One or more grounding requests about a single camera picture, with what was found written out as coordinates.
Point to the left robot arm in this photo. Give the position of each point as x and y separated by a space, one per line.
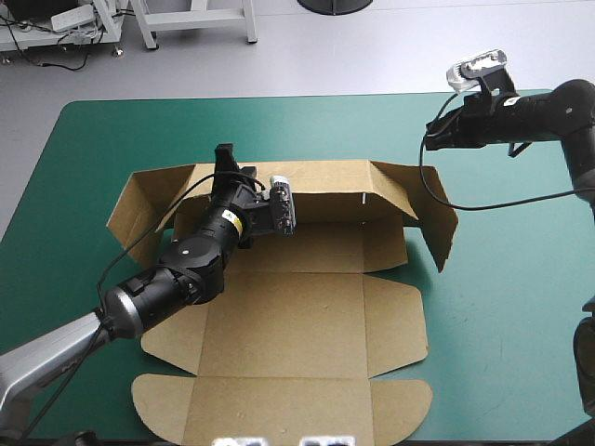
186 260

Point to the white power strip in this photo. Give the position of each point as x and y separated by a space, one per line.
72 17

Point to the brown cardboard box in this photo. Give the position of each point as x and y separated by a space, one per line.
288 316

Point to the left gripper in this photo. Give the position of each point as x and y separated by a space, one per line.
234 188

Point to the grey equipment cart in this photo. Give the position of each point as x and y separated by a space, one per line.
28 39

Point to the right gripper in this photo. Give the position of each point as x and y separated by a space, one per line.
474 123

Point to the white metal table frame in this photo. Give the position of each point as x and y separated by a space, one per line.
195 18

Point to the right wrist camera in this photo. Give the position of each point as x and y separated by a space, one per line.
476 67

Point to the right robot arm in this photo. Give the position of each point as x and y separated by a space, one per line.
553 114

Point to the black round base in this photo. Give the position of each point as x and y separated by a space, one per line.
334 5

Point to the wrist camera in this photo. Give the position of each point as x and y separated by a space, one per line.
476 67
282 206

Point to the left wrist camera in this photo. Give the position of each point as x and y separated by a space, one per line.
282 206

